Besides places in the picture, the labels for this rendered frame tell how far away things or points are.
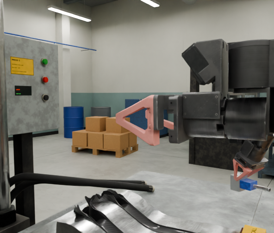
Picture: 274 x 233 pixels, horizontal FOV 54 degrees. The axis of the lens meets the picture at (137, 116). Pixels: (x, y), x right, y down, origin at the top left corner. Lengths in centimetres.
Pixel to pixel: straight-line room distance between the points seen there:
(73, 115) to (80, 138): 204
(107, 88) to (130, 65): 120
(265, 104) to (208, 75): 8
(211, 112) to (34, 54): 101
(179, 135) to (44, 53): 101
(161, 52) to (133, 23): 141
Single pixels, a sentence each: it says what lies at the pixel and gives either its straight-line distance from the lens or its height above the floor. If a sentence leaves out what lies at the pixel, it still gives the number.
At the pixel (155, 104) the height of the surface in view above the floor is 122.
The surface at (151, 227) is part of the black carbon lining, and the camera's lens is 78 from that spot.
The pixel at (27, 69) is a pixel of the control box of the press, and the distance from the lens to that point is 124.
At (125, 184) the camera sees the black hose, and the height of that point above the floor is 86.
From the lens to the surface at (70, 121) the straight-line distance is 780.
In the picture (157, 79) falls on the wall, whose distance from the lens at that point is 821.
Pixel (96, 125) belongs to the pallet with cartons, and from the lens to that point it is 579.
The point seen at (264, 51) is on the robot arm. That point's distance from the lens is 37.
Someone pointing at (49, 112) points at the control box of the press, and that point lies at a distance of 131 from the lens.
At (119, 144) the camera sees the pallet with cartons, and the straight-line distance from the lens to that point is 531.
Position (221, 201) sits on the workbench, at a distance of 120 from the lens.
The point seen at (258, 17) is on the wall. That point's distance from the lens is 743.
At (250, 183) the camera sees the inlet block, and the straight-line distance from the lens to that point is 100.
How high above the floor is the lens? 123
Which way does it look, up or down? 5 degrees down
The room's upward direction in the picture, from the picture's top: straight up
